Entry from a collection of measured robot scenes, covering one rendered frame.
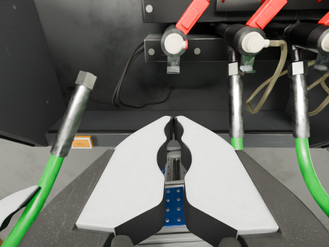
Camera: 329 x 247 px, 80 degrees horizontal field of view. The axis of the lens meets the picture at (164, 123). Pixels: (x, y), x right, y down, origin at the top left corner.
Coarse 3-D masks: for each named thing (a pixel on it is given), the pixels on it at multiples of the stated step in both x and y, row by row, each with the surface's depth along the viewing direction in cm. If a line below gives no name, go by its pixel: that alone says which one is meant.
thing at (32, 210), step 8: (48, 160) 21; (56, 160) 21; (48, 168) 21; (56, 168) 21; (48, 176) 20; (56, 176) 21; (40, 184) 20; (48, 184) 20; (40, 192) 20; (48, 192) 20; (32, 200) 20; (40, 200) 20; (32, 208) 19; (40, 208) 20; (24, 216) 19; (32, 216) 19; (16, 224) 18; (24, 224) 18; (16, 232) 18; (24, 232) 18; (8, 240) 17; (16, 240) 17
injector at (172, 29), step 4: (172, 24) 33; (168, 28) 22; (172, 28) 21; (176, 28) 21; (164, 32) 21; (168, 32) 20; (172, 32) 20; (176, 32) 20; (180, 32) 20; (164, 36) 20; (184, 36) 20; (164, 40) 21; (184, 40) 20; (164, 48) 21; (164, 52) 21; (168, 52) 21; (180, 52) 21; (172, 56) 21; (176, 56) 21
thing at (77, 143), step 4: (76, 136) 47; (80, 136) 47; (84, 136) 47; (88, 136) 47; (76, 140) 46; (80, 140) 46; (84, 140) 46; (88, 140) 46; (92, 140) 48; (72, 144) 47; (76, 144) 47; (80, 144) 47; (84, 144) 47; (88, 144) 47; (92, 144) 48
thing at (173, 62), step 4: (168, 56) 22; (168, 60) 22; (172, 60) 22; (176, 60) 22; (168, 64) 22; (172, 64) 22; (176, 64) 22; (168, 68) 22; (172, 68) 22; (176, 68) 22
